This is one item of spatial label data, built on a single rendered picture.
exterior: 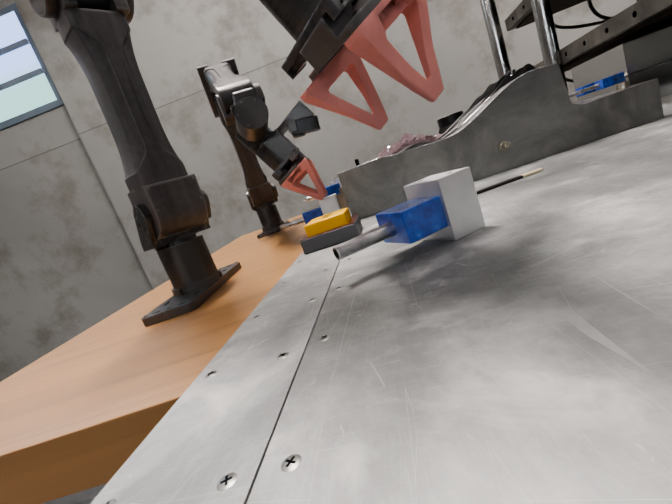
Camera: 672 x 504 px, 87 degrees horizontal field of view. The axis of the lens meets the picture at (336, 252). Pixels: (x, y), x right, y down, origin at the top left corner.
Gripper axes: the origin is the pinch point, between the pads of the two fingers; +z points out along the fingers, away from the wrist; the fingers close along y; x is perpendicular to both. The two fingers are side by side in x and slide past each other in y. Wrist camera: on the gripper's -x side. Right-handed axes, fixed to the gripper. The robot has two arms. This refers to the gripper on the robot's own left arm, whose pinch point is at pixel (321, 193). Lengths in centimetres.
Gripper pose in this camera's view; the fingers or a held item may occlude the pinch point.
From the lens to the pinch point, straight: 71.9
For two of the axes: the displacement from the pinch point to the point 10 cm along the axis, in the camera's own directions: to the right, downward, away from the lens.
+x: -6.6, 7.3, 1.8
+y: 0.2, -2.2, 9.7
